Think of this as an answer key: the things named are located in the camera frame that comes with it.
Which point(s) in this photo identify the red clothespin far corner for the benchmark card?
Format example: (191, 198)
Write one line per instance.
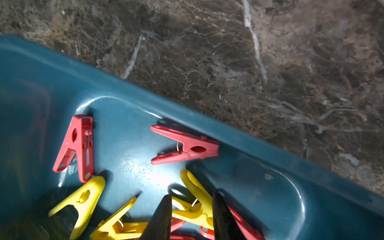
(194, 147)

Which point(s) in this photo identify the big yellow clothespin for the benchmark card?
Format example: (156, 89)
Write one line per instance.
(84, 200)

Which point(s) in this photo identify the red clothespin in box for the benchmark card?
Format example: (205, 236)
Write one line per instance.
(78, 142)

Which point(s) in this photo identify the teal plastic storage box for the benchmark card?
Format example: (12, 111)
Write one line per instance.
(272, 194)

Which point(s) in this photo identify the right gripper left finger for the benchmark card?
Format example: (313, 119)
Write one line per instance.
(159, 227)

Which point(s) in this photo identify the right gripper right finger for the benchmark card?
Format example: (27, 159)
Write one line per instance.
(225, 226)

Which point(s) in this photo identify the slim yellow clothespin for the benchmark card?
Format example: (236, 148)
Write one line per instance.
(115, 229)

